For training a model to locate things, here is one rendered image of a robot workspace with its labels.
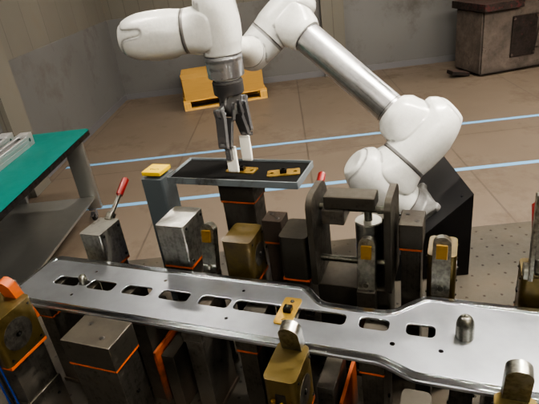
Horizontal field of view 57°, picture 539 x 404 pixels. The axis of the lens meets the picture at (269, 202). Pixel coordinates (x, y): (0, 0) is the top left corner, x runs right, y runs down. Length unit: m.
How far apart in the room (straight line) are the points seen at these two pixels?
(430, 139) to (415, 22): 5.88
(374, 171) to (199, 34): 0.65
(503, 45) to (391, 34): 1.48
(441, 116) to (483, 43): 5.08
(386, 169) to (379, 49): 5.85
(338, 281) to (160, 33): 0.69
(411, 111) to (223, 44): 0.63
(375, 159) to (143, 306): 0.79
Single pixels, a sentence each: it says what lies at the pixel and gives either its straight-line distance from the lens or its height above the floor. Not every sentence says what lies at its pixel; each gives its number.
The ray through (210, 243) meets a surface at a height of 1.06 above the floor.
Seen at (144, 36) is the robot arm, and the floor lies 1.53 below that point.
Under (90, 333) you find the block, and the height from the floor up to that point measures 1.03.
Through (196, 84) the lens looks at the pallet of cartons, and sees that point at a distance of 6.38.
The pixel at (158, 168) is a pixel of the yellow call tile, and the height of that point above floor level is 1.16.
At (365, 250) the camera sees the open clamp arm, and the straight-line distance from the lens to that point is 1.07.
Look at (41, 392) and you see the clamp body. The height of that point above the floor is 0.83.
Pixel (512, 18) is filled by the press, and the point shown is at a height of 0.63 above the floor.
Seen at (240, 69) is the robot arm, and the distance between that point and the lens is 1.21.
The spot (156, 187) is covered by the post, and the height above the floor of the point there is 1.12.
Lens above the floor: 1.67
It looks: 27 degrees down
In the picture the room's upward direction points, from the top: 8 degrees counter-clockwise
